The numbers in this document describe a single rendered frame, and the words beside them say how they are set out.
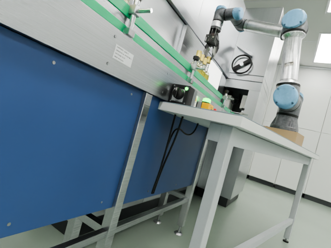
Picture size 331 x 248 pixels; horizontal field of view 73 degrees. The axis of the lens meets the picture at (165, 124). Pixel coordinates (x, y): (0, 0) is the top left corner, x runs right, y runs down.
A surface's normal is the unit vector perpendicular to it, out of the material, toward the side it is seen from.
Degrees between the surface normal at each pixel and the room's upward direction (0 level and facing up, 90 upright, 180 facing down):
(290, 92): 98
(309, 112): 90
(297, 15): 83
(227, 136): 90
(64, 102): 90
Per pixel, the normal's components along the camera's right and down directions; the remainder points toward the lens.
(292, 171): -0.48, -0.14
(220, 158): -0.65, -0.18
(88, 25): 0.84, 0.23
